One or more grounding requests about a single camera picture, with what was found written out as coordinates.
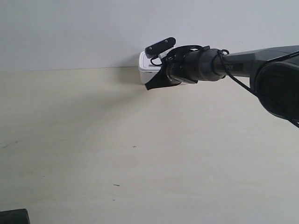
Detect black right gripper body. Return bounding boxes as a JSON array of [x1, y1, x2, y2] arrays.
[[166, 45, 225, 84]]

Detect white lidded plastic container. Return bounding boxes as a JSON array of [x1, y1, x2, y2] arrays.
[[138, 51, 187, 86]]

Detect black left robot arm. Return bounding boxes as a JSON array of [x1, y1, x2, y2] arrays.
[[0, 209, 30, 224]]

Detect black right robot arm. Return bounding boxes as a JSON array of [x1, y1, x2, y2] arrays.
[[145, 45, 299, 126]]

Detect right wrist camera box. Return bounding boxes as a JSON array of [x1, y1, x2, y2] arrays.
[[144, 37, 176, 59]]

